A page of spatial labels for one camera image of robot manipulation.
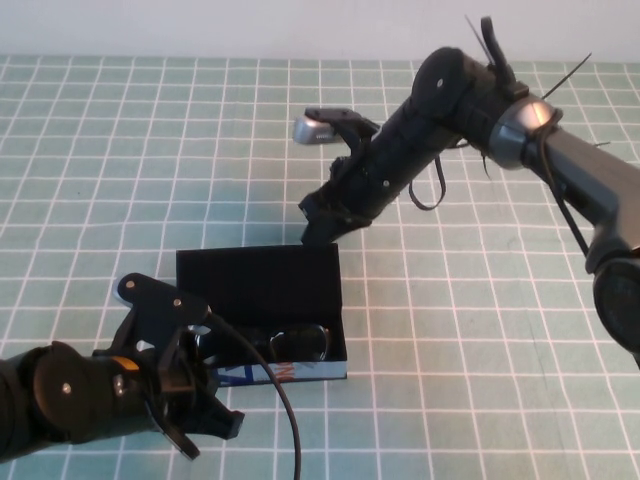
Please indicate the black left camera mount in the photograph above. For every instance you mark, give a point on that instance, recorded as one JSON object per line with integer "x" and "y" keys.
{"x": 155, "y": 300}

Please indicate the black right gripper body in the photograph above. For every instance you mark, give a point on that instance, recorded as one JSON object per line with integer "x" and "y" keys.
{"x": 380, "y": 175}

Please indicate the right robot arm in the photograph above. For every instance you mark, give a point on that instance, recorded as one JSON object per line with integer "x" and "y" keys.
{"x": 590, "y": 170}

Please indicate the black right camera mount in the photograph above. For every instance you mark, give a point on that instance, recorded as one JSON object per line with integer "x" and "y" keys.
{"x": 350, "y": 125}

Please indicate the black printed glasses case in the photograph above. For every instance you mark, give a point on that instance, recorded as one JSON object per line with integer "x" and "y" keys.
{"x": 260, "y": 280}

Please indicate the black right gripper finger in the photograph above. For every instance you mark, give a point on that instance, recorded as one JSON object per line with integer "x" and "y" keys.
{"x": 347, "y": 226}
{"x": 317, "y": 220}

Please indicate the black zip tie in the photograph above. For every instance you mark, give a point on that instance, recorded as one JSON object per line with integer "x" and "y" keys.
{"x": 570, "y": 75}
{"x": 485, "y": 165}
{"x": 480, "y": 37}

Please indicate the green checked tablecloth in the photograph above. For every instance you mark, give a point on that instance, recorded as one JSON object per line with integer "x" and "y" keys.
{"x": 150, "y": 150}

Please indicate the black framed glasses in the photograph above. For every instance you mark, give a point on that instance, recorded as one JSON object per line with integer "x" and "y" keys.
{"x": 297, "y": 342}

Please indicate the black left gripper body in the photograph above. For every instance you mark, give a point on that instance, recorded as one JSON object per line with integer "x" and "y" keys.
{"x": 125, "y": 400}

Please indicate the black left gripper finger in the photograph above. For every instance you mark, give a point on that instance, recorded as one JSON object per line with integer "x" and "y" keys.
{"x": 207, "y": 367}
{"x": 222, "y": 420}

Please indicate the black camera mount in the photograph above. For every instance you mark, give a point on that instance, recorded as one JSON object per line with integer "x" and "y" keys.
{"x": 350, "y": 125}
{"x": 155, "y": 300}

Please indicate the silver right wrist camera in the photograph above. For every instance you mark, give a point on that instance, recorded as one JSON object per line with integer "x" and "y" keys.
{"x": 307, "y": 132}

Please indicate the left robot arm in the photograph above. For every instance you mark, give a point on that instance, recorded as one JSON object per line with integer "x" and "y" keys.
{"x": 45, "y": 400}

